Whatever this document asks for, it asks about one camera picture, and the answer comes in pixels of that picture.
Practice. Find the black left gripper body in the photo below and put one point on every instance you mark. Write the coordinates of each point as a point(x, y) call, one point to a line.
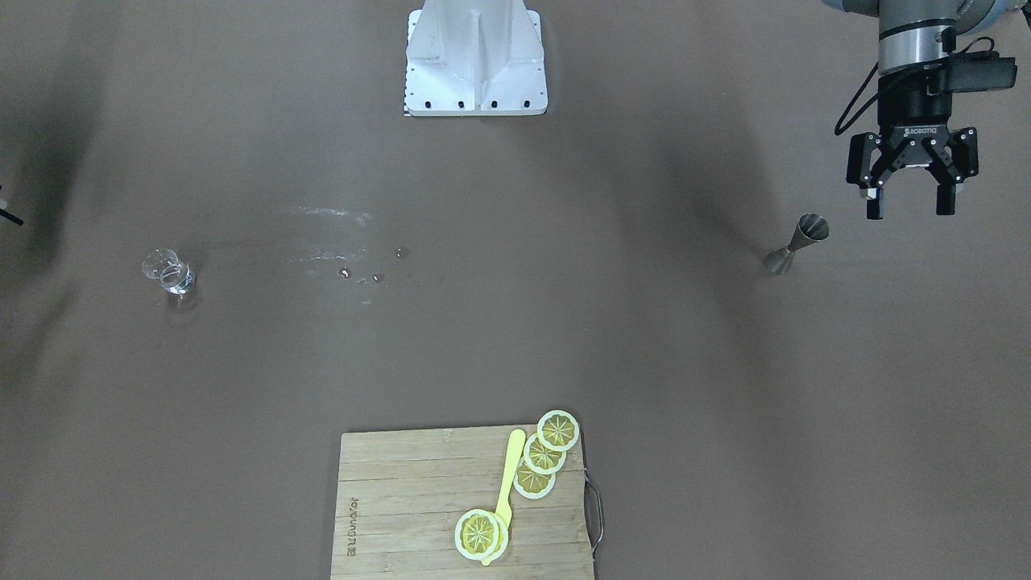
point(912, 105)

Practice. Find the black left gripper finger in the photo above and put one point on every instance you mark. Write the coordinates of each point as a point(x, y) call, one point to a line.
point(954, 158)
point(869, 166)

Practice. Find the steel jigger measuring cup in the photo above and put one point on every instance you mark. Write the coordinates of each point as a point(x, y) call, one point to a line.
point(810, 229)

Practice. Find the clear glass shaker cup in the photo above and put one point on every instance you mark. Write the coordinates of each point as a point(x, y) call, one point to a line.
point(170, 272)

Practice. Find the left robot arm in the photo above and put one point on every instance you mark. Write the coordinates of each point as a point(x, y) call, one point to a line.
point(922, 34)

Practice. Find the lemon slice top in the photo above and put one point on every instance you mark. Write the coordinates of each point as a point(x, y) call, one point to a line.
point(558, 430)

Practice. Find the lemon slice on knife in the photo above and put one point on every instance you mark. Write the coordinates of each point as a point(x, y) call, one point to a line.
point(481, 536)

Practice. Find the bamboo cutting board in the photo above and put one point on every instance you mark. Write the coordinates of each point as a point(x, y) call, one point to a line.
point(401, 494)

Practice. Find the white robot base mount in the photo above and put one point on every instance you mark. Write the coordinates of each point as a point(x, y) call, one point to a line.
point(475, 59)

